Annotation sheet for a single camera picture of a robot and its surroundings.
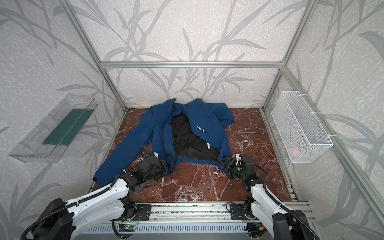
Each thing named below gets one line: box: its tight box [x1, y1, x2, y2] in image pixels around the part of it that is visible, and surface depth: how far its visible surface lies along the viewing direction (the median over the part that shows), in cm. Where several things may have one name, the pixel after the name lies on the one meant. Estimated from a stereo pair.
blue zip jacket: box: [93, 98, 235, 186], surface depth 101 cm
